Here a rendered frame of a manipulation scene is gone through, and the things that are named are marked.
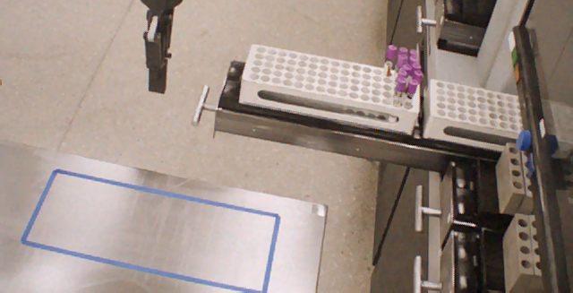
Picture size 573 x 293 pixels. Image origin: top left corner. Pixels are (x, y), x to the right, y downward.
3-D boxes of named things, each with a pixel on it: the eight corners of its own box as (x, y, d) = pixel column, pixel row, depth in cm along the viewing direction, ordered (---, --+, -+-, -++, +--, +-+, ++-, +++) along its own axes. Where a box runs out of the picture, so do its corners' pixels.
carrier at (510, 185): (512, 220, 116) (525, 195, 112) (500, 219, 116) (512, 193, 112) (506, 168, 125) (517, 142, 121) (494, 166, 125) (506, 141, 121)
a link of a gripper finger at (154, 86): (166, 61, 131) (166, 64, 130) (165, 91, 135) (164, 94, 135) (149, 58, 131) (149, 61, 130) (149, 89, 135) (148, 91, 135)
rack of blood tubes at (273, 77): (411, 101, 137) (419, 75, 132) (410, 140, 129) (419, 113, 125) (247, 71, 137) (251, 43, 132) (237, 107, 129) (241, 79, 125)
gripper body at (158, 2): (178, -5, 116) (175, 43, 122) (191, -32, 122) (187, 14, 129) (132, -13, 116) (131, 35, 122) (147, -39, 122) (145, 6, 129)
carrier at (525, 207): (525, 224, 116) (539, 199, 112) (513, 221, 116) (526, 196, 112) (519, 171, 125) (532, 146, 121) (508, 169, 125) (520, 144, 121)
